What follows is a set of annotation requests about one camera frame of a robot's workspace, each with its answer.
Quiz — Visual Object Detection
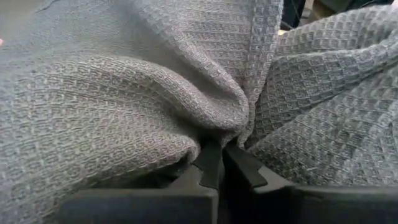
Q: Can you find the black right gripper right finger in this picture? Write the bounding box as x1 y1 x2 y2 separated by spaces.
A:
224 146 295 189

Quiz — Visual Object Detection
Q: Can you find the grey waffle towel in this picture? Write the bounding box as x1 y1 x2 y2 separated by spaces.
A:
0 0 398 224

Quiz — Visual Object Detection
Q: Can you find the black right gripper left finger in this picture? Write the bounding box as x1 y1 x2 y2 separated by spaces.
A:
169 142 224 190

